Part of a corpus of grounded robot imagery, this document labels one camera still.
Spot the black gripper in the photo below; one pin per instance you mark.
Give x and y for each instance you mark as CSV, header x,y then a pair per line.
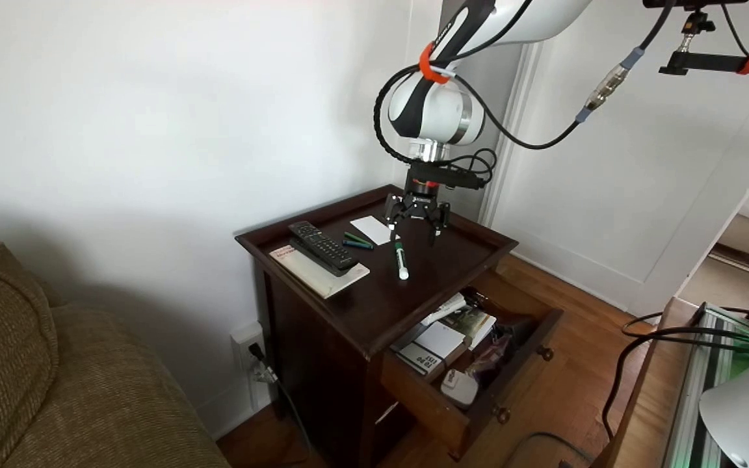
x,y
422,198

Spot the green Expo marker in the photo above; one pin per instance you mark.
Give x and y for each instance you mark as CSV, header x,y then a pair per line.
x,y
398,256

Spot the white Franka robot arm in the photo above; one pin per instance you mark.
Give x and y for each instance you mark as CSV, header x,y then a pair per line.
x,y
444,113

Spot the white paper card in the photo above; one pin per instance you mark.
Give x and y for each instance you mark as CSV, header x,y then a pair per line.
x,y
371,230

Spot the thin green stick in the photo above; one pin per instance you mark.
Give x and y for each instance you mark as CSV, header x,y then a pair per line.
x,y
362,247
359,239

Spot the dark wooden nightstand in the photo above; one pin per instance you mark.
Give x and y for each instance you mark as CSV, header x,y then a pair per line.
x,y
376,295

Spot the white tube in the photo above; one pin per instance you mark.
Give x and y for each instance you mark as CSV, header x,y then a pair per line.
x,y
448,308

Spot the black remote control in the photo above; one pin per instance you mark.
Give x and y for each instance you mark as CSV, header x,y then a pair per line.
x,y
324,247

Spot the green white booklet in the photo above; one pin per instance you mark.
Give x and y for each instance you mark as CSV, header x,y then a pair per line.
x,y
475,325

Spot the beige notepad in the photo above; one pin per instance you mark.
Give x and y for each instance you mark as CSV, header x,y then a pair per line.
x,y
305,272

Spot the white flat box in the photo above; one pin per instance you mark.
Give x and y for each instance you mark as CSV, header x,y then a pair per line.
x,y
435,341

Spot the dark pouch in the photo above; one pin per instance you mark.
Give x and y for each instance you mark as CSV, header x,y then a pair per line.
x,y
495,354

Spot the white charger plug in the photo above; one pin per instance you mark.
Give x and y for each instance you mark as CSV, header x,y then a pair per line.
x,y
458,389

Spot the open wooden drawer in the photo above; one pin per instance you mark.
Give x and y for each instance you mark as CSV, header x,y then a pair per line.
x,y
427,403

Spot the light wooden board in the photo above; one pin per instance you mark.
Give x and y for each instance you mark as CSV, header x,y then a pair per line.
x,y
644,417

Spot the black boom with orange tape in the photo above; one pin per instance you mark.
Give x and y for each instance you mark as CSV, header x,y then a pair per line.
x,y
714,62

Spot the olive brown couch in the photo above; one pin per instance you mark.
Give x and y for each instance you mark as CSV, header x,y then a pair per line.
x,y
64,391

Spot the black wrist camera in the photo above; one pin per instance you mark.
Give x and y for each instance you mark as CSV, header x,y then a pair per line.
x,y
444,174

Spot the white wall outlet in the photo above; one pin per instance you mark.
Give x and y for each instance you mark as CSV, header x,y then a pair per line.
x,y
245,339

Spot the aluminium mounting frame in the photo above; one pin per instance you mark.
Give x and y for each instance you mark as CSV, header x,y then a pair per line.
x,y
690,417

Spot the black stereo camera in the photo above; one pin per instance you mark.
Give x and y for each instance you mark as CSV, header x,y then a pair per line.
x,y
696,3

